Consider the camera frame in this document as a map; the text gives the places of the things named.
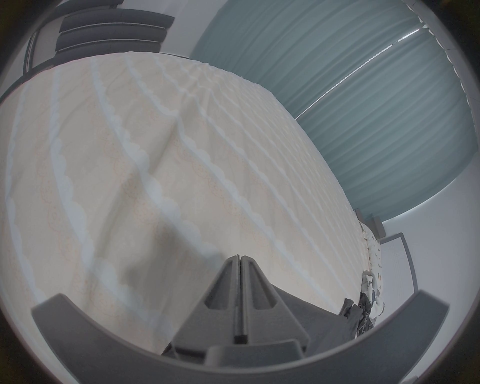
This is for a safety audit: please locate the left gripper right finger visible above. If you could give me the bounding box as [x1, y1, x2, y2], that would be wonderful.
[242, 255, 311, 352]

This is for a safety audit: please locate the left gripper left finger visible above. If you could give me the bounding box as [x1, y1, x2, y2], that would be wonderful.
[172, 254, 241, 352]

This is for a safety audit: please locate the black T-shirt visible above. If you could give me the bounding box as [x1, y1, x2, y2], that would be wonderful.
[161, 283, 361, 357]

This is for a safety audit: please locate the pile of clothes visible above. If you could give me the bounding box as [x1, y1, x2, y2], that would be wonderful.
[354, 271, 387, 337]

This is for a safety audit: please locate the bed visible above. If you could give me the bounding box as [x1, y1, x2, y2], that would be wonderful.
[0, 50, 419, 357]

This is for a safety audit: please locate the white printed pillow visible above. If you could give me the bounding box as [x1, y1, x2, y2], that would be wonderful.
[358, 219, 384, 298]

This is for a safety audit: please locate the grey bedside table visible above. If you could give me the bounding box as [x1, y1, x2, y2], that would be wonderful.
[354, 208, 387, 237]

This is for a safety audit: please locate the blue-green curtain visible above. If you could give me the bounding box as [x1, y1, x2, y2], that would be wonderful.
[295, 25, 478, 223]
[189, 0, 429, 119]

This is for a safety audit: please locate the black chest of drawers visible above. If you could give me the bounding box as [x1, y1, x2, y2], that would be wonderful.
[22, 0, 175, 73]

